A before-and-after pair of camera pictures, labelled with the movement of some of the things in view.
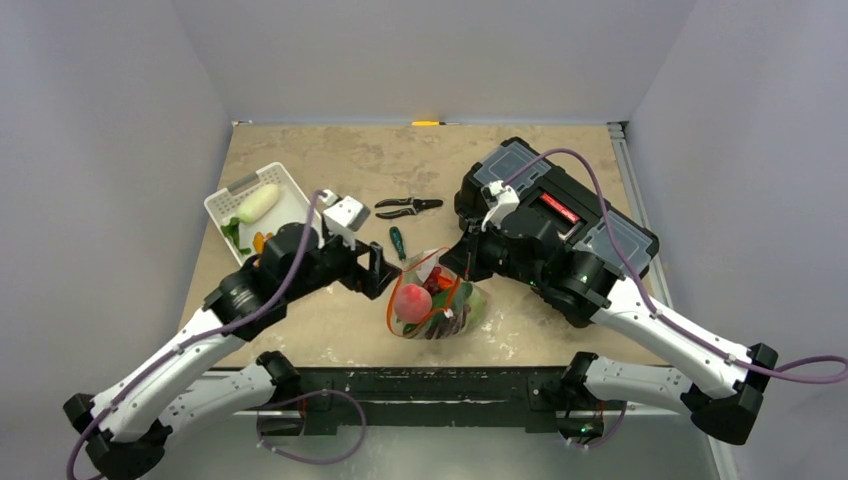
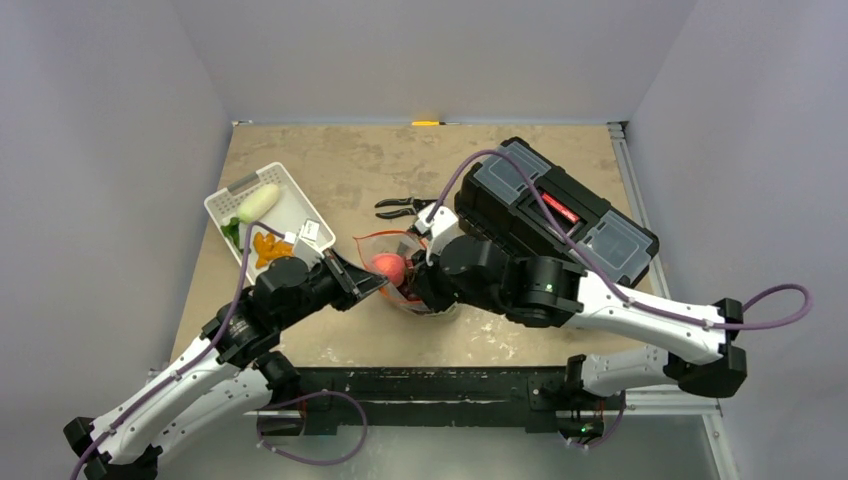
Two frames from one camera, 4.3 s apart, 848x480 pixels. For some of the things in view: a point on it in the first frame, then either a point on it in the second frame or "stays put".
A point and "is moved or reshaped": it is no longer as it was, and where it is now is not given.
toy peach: (413, 303) is moved or reshaped
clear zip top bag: (428, 301) is moved or reshaped
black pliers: (416, 205) stays put
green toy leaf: (232, 230) stays put
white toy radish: (260, 200) stays put
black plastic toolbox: (564, 201) stays put
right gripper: (477, 246) to (420, 277)
